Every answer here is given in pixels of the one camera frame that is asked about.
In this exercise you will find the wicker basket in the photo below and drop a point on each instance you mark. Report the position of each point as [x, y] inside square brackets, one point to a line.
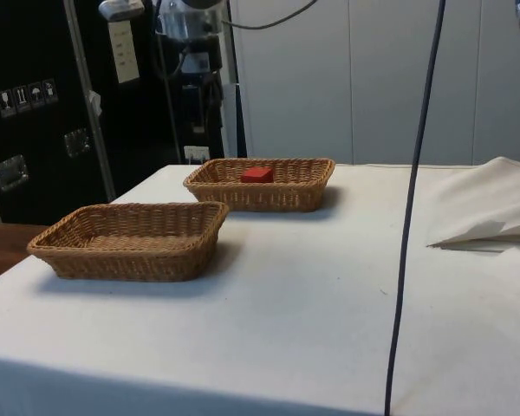
[260, 197]
[125, 255]

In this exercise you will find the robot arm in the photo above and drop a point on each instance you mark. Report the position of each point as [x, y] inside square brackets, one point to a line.
[203, 3]

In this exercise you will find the red cube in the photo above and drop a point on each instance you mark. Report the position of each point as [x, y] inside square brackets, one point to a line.
[258, 175]

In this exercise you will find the black cabinet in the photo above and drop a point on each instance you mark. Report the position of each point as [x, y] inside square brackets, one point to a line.
[39, 56]

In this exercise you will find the pale locker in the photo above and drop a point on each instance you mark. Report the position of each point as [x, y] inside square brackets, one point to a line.
[294, 86]

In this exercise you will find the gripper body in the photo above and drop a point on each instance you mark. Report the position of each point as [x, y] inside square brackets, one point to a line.
[199, 54]

